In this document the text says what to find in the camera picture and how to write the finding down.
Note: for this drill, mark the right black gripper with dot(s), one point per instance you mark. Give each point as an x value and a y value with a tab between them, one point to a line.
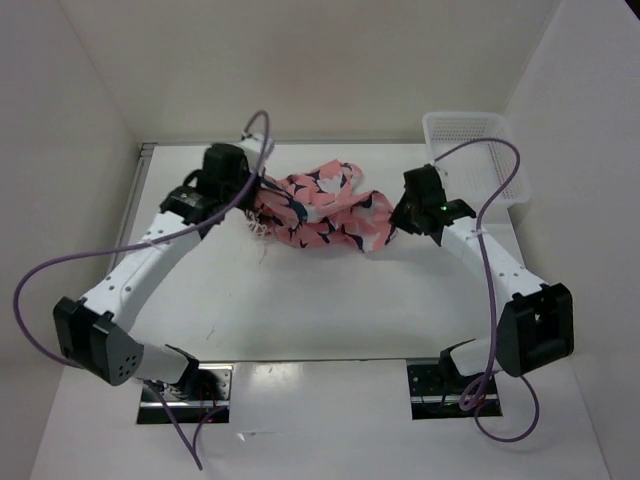
398	218

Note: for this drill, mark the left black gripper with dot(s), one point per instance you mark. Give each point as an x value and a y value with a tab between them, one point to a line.
251	203

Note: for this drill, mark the pink shark print shorts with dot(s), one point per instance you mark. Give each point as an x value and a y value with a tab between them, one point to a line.
323	207

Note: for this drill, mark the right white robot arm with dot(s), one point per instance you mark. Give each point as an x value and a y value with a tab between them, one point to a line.
534	320

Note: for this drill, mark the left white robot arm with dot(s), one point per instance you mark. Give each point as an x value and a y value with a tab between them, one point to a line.
94	331

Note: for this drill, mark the white plastic basket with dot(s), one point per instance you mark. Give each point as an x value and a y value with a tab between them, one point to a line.
468	150

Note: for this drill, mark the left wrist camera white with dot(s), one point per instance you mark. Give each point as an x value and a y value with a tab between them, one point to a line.
256	149

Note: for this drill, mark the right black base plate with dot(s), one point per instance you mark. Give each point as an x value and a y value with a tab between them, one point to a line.
433	397

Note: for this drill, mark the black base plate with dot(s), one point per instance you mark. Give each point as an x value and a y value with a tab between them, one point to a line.
209	402
433	397

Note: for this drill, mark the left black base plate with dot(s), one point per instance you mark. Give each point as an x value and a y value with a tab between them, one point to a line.
209	402

